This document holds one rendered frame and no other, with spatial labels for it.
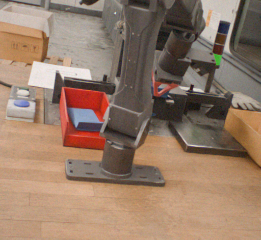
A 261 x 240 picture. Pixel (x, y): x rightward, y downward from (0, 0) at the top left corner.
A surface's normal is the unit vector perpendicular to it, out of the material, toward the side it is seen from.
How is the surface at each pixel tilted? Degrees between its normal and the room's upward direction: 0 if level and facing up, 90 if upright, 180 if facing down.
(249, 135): 90
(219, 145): 0
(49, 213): 0
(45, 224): 0
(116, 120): 100
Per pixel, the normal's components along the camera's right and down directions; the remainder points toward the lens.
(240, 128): -0.96, -0.11
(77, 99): 0.20, 0.36
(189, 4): 0.81, 0.31
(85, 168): 0.19, -0.93
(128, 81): -0.43, 0.38
